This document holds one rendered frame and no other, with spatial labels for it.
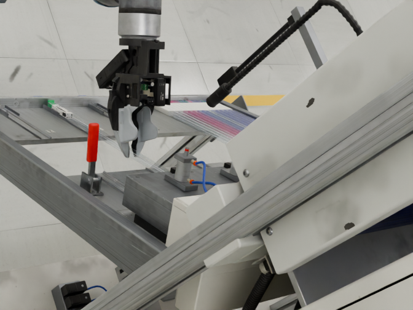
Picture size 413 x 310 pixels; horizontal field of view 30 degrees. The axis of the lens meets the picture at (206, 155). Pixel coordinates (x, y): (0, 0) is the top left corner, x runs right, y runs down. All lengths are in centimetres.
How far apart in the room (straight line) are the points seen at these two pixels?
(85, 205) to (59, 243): 124
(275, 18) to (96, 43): 105
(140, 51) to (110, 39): 157
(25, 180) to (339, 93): 69
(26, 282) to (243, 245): 80
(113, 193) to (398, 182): 60
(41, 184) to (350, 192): 63
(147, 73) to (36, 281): 50
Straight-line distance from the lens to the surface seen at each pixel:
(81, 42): 284
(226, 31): 333
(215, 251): 87
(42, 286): 159
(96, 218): 113
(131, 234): 106
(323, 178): 75
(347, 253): 93
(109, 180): 127
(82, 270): 164
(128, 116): 137
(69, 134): 149
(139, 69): 135
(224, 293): 103
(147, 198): 109
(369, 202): 75
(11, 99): 161
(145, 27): 135
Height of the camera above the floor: 198
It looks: 43 degrees down
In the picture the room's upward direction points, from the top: 51 degrees clockwise
